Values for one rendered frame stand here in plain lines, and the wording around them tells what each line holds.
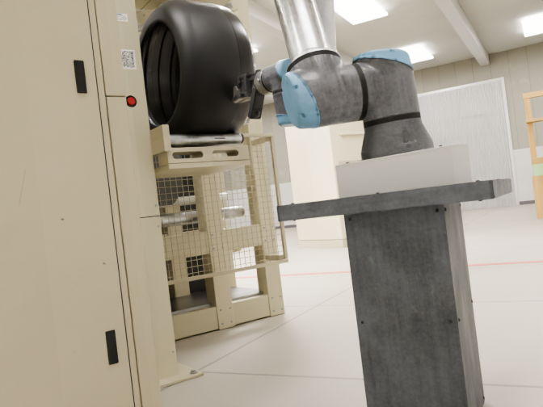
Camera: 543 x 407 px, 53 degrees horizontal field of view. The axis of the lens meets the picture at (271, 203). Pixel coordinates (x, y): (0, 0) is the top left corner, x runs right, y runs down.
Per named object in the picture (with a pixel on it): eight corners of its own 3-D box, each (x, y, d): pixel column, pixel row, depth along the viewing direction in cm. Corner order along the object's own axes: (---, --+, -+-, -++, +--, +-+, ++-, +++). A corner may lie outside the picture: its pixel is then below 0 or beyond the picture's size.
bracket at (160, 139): (164, 151, 198) (162, 124, 198) (127, 165, 230) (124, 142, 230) (173, 150, 199) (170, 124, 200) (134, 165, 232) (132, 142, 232)
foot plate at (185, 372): (136, 396, 189) (135, 389, 189) (111, 381, 211) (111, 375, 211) (204, 375, 205) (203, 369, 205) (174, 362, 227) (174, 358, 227)
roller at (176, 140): (161, 146, 206) (166, 145, 202) (160, 135, 206) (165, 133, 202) (238, 144, 226) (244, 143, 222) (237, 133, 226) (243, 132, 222)
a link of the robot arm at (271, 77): (284, 86, 176) (279, 56, 175) (263, 95, 186) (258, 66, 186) (306, 85, 181) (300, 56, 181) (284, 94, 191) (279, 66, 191)
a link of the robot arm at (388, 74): (431, 109, 137) (419, 40, 137) (367, 119, 135) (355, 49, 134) (406, 118, 152) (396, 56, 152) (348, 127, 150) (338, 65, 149)
